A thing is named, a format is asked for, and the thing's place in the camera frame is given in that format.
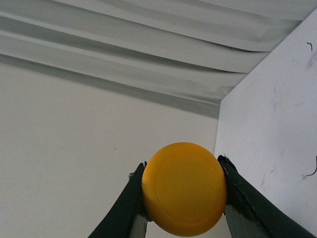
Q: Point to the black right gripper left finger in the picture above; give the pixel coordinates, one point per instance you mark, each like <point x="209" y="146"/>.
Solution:
<point x="128" y="217"/>

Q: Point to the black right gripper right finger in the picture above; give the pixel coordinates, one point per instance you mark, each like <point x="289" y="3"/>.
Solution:
<point x="250" y="215"/>

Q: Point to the yellow mushroom push button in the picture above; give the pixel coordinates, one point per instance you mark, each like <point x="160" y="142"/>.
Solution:
<point x="184" y="189"/>

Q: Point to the grey curtain backdrop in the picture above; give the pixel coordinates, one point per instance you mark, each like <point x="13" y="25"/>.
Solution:
<point x="185" y="54"/>

